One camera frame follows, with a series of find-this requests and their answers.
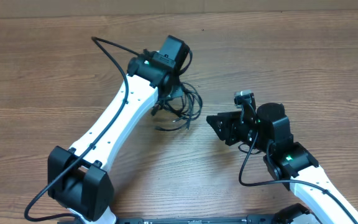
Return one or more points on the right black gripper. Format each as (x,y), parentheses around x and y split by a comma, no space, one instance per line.
(229,126)

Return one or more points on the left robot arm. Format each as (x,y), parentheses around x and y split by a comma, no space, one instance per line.
(78,177)

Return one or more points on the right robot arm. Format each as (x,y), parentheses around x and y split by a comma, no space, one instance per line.
(267,129)

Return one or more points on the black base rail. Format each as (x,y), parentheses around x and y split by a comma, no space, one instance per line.
(250,219)

